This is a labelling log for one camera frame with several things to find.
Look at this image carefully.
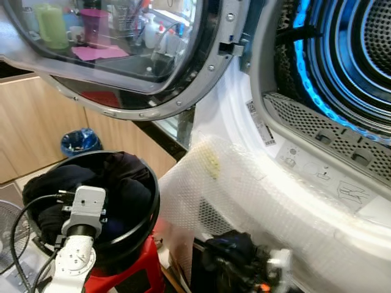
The white front-load washing machine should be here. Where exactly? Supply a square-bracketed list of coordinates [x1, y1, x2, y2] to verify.
[153, 0, 391, 293]

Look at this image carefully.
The red plastic stool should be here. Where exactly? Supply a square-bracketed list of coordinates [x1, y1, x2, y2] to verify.
[84, 235, 166, 293]

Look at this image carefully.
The clear bubble wrap sheet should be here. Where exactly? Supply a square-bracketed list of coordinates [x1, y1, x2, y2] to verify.
[158, 131, 367, 293]

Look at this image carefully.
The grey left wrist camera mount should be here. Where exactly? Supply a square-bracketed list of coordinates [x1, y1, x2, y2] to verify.
[61, 186, 108, 236]

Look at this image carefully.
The grey floor fan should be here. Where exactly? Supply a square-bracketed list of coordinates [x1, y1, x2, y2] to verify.
[0, 200, 31, 275]

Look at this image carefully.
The dark clothes pile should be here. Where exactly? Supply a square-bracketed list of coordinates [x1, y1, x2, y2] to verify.
[24, 153, 153, 245]

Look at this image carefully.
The light wooden cabinet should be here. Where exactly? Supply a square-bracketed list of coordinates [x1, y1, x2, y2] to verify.
[0, 73, 178, 185]

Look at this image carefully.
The round glass washer door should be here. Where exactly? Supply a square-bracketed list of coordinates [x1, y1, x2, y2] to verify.
[0, 0, 249, 121]

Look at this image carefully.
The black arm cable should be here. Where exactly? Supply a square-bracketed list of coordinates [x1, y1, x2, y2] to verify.
[9, 193, 77, 293]

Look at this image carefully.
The steel washer drum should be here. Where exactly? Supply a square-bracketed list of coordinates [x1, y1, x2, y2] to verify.
[272, 0, 391, 139]

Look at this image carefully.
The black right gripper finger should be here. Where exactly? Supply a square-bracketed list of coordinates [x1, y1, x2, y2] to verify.
[202, 253, 242, 289]
[205, 231, 256, 257]

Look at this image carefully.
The black round plastic basin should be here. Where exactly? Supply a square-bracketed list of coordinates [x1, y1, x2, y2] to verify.
[23, 150, 161, 267]

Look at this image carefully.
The blue-lined trash bin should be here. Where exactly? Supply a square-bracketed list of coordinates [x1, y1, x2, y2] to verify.
[60, 128, 103, 158]

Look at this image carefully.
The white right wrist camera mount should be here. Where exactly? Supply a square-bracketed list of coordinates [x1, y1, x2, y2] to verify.
[267, 248, 294, 293]

